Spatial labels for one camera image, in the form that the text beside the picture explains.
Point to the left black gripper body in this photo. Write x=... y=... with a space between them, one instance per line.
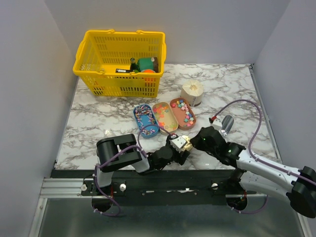
x=176 y=157

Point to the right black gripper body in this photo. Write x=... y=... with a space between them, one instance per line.
x=200 y=144

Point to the gold rimmed jar lid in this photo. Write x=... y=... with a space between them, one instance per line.
x=188 y=146

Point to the silver metal scoop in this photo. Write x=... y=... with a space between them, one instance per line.
x=227 y=125

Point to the pink tray of star candies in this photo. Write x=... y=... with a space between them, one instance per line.
x=183 y=113

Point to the beige tray of gummy candies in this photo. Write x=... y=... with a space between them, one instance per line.
x=165 y=116

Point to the blue tray of striped candies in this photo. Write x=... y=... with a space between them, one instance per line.
x=144 y=116

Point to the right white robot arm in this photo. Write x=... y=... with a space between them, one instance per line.
x=260 y=174

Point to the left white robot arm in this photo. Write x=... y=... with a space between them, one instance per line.
x=118 y=152

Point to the black rectangular pack in basket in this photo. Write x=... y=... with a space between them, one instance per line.
x=123 y=71

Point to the wrapped toilet paper roll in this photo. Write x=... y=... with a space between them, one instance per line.
x=192 y=91

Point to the orange ball in basket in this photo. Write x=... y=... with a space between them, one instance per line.
x=148 y=71

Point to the green box in basket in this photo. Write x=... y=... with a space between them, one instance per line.
x=150 y=63

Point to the green glass bottle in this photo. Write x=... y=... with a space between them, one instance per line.
x=133 y=65

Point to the yellow plastic shopping basket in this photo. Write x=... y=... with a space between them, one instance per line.
x=101 y=52

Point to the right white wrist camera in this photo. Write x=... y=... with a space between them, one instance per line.
x=215 y=122

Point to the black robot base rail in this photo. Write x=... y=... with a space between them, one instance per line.
x=177 y=187

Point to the aluminium frame rail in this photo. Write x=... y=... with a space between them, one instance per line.
x=61 y=188

